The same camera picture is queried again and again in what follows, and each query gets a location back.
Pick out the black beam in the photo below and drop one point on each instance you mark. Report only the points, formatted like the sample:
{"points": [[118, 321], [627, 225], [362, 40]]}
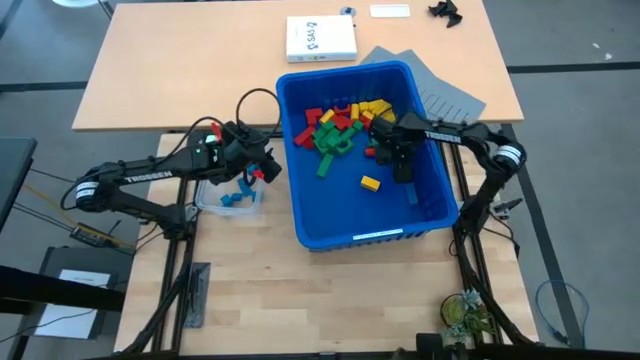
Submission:
{"points": [[50, 290]]}

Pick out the white round object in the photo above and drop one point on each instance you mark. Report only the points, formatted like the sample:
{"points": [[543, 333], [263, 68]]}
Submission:
{"points": [[75, 2]]}

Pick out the grey desk grommet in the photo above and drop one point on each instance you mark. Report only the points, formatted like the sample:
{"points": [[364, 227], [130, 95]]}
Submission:
{"points": [[346, 11]]}

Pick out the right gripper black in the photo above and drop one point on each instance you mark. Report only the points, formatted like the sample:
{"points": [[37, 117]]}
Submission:
{"points": [[397, 137]]}

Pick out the black side desk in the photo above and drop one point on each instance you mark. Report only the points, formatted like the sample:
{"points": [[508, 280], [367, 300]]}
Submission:
{"points": [[15, 175]]}

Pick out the artificial potted plant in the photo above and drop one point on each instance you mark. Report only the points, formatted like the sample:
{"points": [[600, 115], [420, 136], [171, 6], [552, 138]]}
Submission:
{"points": [[457, 312]]}

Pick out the yellow cube block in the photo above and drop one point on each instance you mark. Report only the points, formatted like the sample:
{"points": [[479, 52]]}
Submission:
{"points": [[364, 106]]}

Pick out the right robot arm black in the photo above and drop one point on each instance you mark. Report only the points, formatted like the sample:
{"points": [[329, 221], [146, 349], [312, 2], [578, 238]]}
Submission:
{"points": [[490, 150]]}

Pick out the white paper note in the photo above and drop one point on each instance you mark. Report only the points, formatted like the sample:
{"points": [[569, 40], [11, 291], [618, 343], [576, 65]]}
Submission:
{"points": [[85, 278]]}

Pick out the green long block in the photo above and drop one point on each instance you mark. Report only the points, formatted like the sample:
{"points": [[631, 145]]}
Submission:
{"points": [[325, 165]]}

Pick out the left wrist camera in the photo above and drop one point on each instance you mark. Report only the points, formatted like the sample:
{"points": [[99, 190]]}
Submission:
{"points": [[242, 132]]}

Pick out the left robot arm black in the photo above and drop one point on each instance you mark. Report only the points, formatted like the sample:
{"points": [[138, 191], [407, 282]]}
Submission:
{"points": [[140, 175]]}

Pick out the red long block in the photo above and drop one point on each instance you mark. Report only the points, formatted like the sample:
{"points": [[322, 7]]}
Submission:
{"points": [[305, 136]]}

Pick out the white paper sheet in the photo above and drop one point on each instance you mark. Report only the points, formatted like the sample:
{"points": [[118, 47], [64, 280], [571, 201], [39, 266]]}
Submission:
{"points": [[320, 37]]}

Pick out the blue plastic bin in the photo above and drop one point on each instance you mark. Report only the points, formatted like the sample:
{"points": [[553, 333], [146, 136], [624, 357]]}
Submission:
{"points": [[350, 215]]}

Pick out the black equipment case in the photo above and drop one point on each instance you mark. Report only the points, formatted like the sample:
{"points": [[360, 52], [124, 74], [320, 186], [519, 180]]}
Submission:
{"points": [[50, 260]]}

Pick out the green cube block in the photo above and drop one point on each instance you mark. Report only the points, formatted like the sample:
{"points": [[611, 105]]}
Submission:
{"points": [[320, 134], [327, 125]]}

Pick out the grey slotted divider panel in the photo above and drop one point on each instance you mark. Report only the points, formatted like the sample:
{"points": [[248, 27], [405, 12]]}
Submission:
{"points": [[385, 55], [450, 95]]}

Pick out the green arch block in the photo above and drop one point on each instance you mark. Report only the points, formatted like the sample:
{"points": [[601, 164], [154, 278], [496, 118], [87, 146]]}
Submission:
{"points": [[344, 147], [358, 125]]}

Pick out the light wooden desk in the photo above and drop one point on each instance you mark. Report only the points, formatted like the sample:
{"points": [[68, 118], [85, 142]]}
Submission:
{"points": [[175, 75]]}

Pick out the green rectangular block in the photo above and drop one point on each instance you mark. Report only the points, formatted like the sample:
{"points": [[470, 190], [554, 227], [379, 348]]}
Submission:
{"points": [[348, 134], [332, 141]]}

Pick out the red arch block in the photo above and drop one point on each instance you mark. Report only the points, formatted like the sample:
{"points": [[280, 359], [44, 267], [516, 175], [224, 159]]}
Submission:
{"points": [[342, 110]]}

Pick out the white bin label strip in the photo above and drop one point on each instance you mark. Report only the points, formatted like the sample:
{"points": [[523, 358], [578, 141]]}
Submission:
{"points": [[377, 234]]}

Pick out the clear plastic container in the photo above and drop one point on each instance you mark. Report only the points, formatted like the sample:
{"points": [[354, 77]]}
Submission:
{"points": [[230, 210]]}

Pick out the red cube block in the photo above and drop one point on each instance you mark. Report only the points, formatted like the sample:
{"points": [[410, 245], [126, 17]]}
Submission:
{"points": [[365, 123]]}

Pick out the yellow rectangular block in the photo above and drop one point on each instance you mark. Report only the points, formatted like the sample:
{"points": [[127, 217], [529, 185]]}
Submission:
{"points": [[374, 105], [355, 111], [326, 116], [389, 117], [370, 183], [367, 116]]}

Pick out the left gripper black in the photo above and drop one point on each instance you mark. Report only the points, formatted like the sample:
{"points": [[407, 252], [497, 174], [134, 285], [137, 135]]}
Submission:
{"points": [[240, 160]]}

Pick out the dark grey rectangular plate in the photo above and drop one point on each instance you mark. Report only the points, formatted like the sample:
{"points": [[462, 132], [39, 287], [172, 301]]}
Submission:
{"points": [[197, 295]]}

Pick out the black plastic bracket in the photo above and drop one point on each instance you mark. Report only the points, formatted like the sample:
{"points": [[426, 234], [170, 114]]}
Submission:
{"points": [[447, 12]]}

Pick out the red cylinder block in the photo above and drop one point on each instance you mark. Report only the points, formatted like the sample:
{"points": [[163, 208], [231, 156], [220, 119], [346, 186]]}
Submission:
{"points": [[370, 151]]}

